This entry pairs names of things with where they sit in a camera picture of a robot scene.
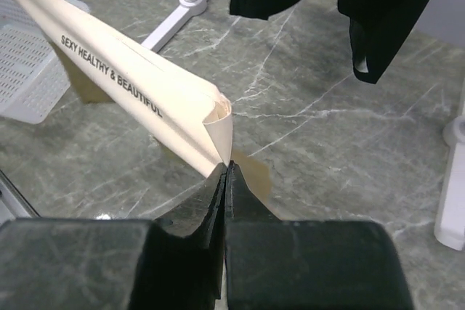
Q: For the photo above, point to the tan underwear with cream waistband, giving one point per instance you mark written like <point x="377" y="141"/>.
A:
<point x="187" y="114"/>

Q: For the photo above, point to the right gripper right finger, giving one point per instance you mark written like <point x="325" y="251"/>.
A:
<point x="308" y="264"/>

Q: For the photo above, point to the white plastic laundry basket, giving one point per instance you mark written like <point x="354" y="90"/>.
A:
<point x="33" y="79"/>

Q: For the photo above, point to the aluminium mounting rail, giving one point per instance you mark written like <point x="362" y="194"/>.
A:
<point x="13" y="203"/>

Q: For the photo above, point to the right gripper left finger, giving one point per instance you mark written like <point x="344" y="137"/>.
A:
<point x="164" y="263"/>

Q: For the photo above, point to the black hanging garment right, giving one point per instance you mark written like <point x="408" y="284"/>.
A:
<point x="377" y="30"/>

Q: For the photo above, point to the metal clothes rack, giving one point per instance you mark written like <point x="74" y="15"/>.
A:
<point x="449" y="223"/>

